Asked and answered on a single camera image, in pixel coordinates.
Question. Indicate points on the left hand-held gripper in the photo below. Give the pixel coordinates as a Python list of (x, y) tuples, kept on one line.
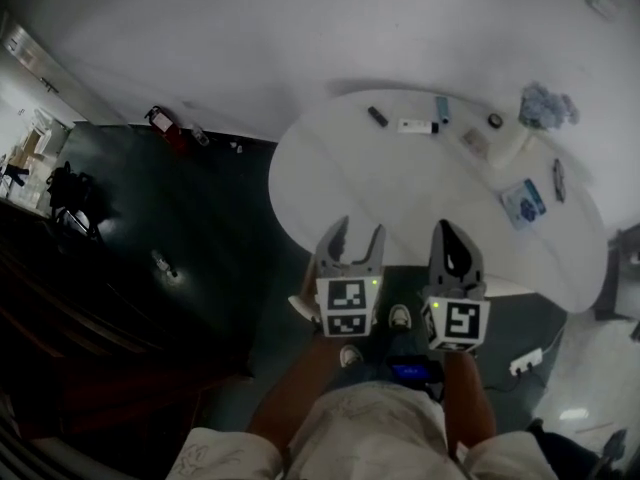
[(350, 308)]

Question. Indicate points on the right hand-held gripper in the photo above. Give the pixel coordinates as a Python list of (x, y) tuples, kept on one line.
[(457, 320)]

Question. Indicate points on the person's right forearm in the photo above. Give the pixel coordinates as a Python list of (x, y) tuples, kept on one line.
[(467, 403)]

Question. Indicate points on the person's left forearm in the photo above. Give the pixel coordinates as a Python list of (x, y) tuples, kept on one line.
[(295, 393)]

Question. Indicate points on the person's right white shoe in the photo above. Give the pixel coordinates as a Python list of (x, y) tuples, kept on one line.
[(400, 316)]

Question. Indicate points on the person's white shoe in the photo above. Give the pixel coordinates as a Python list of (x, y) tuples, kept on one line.
[(351, 355), (400, 316)]

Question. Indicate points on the white oval table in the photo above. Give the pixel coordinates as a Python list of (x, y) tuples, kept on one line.
[(400, 178)]

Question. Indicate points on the blue white packet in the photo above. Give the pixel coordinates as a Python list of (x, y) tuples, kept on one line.
[(524, 204)]

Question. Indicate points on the person's left white shoe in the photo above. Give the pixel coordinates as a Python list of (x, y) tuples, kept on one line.
[(351, 355)]

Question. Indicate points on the person's blue jeans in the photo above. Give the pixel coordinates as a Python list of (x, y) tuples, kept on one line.
[(380, 355)]

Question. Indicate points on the black device blue screen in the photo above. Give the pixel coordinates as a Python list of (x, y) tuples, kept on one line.
[(412, 369)]

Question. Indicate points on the white power strip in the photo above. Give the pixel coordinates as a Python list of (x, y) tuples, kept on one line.
[(526, 361)]

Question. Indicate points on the small pink box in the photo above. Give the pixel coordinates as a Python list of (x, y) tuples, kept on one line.
[(475, 143)]

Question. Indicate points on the white vase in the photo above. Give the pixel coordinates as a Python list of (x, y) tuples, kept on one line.
[(510, 152)]

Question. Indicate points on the black eyeglasses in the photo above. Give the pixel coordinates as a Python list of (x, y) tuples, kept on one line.
[(559, 180)]

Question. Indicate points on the small black stick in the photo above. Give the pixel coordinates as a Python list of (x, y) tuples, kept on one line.
[(378, 116)]

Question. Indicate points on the white tube black cap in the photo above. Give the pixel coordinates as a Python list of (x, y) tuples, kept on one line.
[(415, 126)]

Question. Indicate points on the small black round jar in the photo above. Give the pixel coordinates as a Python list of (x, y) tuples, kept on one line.
[(495, 121)]

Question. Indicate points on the pale blue tube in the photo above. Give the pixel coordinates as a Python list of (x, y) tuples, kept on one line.
[(442, 108)]

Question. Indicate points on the grey shelf unit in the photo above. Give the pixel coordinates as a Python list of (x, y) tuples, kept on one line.
[(625, 278)]

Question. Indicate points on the person's beige shirt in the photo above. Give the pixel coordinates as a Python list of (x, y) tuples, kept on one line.
[(370, 433)]

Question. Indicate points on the clear plastic bottle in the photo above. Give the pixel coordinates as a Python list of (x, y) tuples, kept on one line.
[(200, 135), (162, 263)]

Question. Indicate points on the red fire extinguisher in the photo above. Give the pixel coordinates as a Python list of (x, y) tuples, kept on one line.
[(162, 125)]

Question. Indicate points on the dark wooden staircase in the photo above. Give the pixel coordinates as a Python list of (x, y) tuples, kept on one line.
[(100, 343)]

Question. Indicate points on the black backpack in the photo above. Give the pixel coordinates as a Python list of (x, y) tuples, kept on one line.
[(72, 198)]

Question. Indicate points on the grey door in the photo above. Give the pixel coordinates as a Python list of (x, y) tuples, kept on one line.
[(65, 83)]

